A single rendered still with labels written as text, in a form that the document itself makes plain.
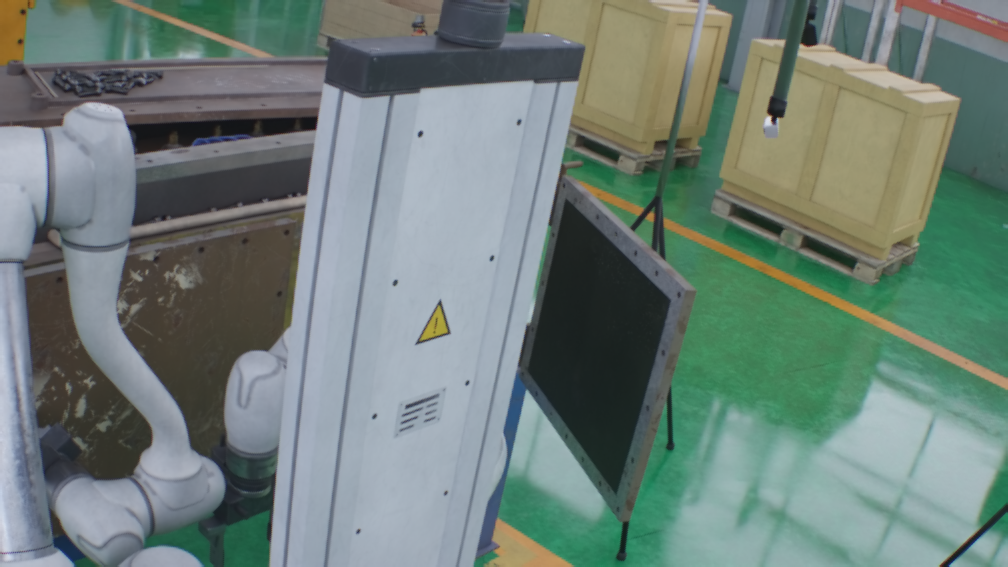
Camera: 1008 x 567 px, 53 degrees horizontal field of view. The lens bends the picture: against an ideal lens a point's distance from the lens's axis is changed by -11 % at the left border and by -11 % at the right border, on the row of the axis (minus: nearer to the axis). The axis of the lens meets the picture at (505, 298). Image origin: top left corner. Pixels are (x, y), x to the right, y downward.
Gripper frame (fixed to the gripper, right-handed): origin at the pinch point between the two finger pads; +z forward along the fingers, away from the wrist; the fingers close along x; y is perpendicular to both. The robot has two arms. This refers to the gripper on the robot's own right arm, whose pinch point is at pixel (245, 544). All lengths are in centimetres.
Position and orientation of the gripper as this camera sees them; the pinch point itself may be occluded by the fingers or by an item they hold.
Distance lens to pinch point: 199.9
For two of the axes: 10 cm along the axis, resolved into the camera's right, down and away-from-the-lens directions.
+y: 7.4, 4.0, -5.5
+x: 6.5, -1.9, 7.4
